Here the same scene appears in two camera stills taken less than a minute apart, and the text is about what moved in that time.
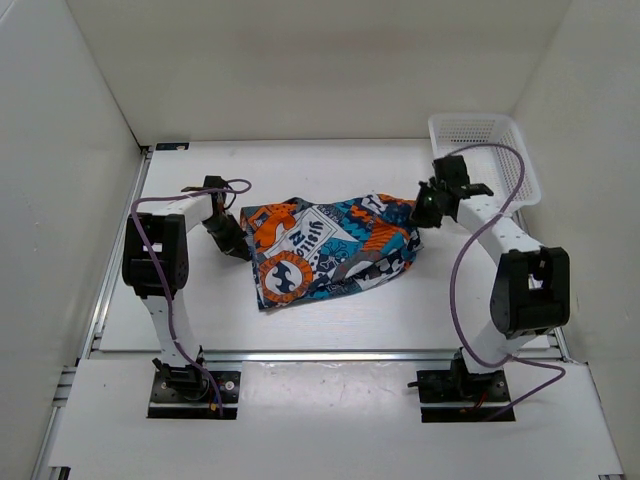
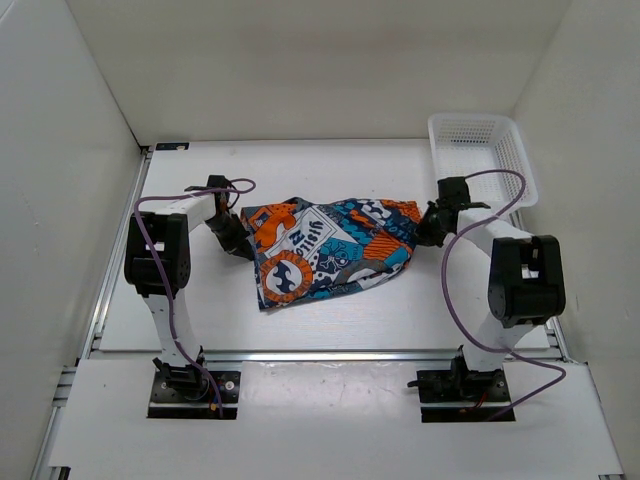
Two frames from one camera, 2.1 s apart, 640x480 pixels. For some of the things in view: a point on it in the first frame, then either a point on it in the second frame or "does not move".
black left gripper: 236,245 does not move
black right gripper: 417,215 → 423,236
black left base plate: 195,394 does not move
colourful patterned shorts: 298,246 does not move
